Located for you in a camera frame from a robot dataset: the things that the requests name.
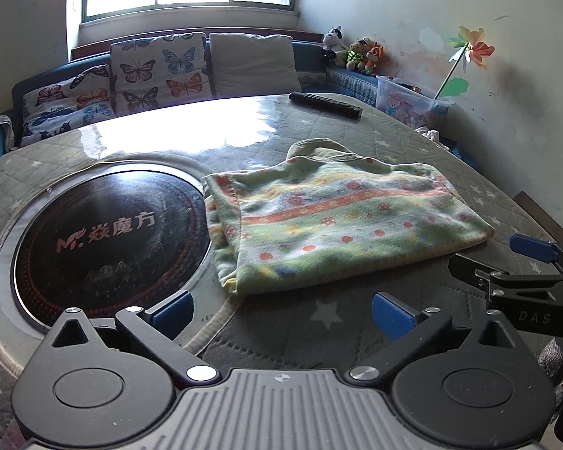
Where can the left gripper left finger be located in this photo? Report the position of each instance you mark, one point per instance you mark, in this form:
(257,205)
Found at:
(151,334)

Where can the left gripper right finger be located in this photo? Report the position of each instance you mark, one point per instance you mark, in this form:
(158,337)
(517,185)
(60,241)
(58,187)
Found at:
(411,333)

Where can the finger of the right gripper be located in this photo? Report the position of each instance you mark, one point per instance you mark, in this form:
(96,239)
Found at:
(488,274)
(547,252)

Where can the colourful patterned child garment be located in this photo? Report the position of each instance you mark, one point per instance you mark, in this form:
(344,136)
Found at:
(325,213)

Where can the grey quilted star table cover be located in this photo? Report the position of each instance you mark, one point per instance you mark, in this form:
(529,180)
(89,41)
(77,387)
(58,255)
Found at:
(321,326)

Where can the black round induction cooktop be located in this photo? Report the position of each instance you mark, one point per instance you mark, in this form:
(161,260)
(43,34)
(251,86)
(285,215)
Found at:
(111,236)

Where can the clear plastic storage box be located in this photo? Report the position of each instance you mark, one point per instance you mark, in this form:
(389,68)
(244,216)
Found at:
(397,99)

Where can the black remote control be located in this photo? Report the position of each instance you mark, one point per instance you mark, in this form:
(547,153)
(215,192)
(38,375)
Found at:
(324,104)

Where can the colourful paper pinwheel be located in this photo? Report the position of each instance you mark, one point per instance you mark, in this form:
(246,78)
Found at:
(470,48)

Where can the left butterfly print cushion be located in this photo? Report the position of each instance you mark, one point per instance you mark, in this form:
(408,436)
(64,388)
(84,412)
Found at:
(56,108)

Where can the upright butterfly print cushion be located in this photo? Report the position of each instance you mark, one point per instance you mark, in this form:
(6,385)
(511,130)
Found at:
(159,72)

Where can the orange green plush toys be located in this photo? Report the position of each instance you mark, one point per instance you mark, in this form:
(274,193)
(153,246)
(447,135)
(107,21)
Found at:
(365,56)

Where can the plain beige cushion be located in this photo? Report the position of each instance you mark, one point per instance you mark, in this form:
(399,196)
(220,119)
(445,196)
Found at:
(251,65)

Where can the black white plush toy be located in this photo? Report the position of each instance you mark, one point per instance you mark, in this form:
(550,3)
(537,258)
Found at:
(333,46)

